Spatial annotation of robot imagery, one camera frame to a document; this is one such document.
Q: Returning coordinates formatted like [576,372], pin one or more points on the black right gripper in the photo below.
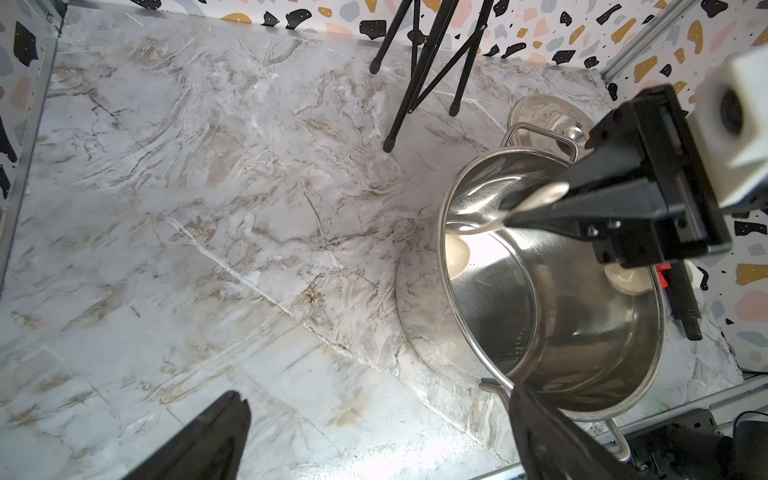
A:
[648,199]

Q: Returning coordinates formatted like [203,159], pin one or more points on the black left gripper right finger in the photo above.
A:
[551,446]

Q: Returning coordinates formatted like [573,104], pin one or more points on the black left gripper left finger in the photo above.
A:
[209,447]

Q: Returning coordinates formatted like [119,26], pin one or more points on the black tripod stand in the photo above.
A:
[424,50]

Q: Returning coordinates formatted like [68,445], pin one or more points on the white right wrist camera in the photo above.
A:
[729,126]

